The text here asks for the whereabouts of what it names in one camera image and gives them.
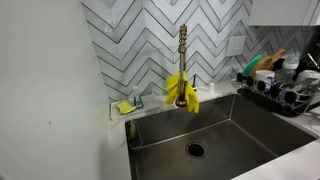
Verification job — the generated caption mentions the stainless steel dish rack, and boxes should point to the stainless steel dish rack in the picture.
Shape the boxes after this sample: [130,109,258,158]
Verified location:
[235,71,320,116]

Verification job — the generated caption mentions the white sink-side tray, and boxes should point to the white sink-side tray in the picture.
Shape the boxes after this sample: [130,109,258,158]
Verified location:
[109,94,162,122]

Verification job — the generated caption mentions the clear soap bottle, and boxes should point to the clear soap bottle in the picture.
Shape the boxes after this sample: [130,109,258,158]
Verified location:
[132,85,145,110]

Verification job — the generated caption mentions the yellow rubber gloves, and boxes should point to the yellow rubber gloves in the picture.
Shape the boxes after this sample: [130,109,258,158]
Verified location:
[164,71,200,114]

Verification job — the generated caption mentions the small black dispenser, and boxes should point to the small black dispenser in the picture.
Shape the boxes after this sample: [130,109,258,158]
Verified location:
[191,73,198,93]

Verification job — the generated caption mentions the gold spring faucet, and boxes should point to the gold spring faucet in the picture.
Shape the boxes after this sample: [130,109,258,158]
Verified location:
[175,23,189,108]

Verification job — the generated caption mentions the yellow sponge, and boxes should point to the yellow sponge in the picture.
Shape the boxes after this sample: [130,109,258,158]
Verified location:
[115,100,138,116]

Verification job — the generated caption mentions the sink caddy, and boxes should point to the sink caddy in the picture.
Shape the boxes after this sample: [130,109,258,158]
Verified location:
[128,119,144,150]

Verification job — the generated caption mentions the sink drain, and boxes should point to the sink drain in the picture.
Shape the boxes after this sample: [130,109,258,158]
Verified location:
[185,140,208,160]

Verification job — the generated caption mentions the stainless steel sink basin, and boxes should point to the stainless steel sink basin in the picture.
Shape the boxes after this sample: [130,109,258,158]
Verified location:
[124,93,318,180]

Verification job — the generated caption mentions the green plate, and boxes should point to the green plate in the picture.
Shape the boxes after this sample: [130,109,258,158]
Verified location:
[242,51,268,77]

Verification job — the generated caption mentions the white mug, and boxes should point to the white mug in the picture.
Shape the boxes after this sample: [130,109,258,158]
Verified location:
[254,69,276,88]

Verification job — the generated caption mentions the round wooden plate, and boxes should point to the round wooden plate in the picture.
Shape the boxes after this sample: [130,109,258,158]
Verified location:
[249,55,274,78]

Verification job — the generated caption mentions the wooden cutting board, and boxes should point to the wooden cutting board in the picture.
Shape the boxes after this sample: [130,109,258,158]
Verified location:
[266,48,288,72]

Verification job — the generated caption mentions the clear baby bottle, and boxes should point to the clear baby bottle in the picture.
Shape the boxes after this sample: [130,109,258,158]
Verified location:
[276,54,300,84]

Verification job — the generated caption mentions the white upper cabinet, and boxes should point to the white upper cabinet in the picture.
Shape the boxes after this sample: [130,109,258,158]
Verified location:
[248,0,320,27]

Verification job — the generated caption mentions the white bowl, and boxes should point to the white bowl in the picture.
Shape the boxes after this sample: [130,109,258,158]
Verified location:
[294,69,320,92]

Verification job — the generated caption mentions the black utensil caddy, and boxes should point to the black utensil caddy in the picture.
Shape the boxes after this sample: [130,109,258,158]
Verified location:
[298,28,320,73]

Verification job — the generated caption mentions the white wall outlet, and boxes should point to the white wall outlet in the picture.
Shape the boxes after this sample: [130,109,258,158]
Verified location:
[226,35,247,58]

